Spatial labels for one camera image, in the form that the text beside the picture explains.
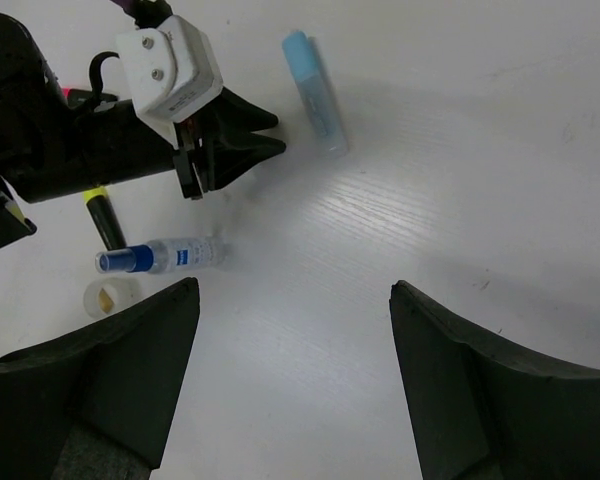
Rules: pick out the small blue cap bottle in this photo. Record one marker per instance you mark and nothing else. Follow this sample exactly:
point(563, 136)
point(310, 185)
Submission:
point(164, 256)

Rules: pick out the clear tape roll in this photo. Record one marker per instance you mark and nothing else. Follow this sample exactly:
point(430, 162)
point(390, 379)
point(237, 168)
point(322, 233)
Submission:
point(128, 294)

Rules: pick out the tan eraser block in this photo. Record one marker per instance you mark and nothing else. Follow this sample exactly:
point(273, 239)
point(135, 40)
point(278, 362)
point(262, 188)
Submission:
point(107, 299)

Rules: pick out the light blue highlighter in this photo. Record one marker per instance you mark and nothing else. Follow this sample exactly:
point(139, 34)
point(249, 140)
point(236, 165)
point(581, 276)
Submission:
point(315, 92)

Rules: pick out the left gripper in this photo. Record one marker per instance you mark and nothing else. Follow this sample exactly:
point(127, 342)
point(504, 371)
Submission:
point(112, 146)

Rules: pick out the yellow highlighter marker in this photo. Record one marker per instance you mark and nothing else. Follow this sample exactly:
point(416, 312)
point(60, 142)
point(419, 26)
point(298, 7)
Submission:
point(104, 218)

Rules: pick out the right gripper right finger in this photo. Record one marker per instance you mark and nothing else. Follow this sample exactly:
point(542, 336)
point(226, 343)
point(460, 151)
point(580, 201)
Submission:
point(484, 407)

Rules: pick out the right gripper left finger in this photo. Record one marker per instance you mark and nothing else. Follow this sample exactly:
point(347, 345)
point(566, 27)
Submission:
point(98, 403)

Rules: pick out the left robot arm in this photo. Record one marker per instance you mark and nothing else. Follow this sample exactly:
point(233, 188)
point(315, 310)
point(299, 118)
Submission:
point(32, 100)

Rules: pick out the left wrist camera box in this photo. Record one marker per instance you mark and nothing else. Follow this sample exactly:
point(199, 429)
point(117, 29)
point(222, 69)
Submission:
point(171, 72)

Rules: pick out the pink highlighter marker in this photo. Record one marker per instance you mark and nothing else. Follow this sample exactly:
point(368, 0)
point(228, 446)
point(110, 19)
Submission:
point(76, 97)

